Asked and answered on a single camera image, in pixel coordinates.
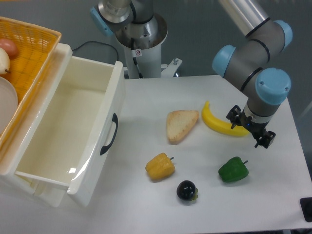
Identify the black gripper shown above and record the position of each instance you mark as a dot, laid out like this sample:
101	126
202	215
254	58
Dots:
256	125

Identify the green bell pepper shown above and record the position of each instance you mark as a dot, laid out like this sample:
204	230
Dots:
233	170

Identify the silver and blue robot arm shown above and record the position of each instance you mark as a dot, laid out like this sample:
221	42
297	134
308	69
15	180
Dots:
265	89

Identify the yellow banana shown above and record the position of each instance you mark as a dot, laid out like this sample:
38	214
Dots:
219	125

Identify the toasted bread slice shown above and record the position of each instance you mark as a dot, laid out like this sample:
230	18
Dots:
179	123

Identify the dark purple eggplant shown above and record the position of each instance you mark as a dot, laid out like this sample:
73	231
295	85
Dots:
187	191

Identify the black device at edge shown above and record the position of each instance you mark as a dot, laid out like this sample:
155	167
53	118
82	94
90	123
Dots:
306	206

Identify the yellow bell pepper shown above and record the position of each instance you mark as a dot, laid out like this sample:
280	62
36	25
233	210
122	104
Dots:
160	167

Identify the white plastic drawer box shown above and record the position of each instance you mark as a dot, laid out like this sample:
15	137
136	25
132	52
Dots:
54	151

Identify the orange woven basket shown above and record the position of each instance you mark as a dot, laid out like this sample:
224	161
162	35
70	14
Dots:
36	45

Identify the white plate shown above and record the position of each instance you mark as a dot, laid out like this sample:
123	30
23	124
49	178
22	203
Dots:
8	103

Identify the white pear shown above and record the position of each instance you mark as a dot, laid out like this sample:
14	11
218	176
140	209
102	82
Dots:
4	62

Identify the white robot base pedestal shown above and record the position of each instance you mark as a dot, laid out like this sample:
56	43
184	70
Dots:
142	45

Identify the black drawer handle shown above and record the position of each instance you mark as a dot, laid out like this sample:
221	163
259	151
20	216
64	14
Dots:
111	135

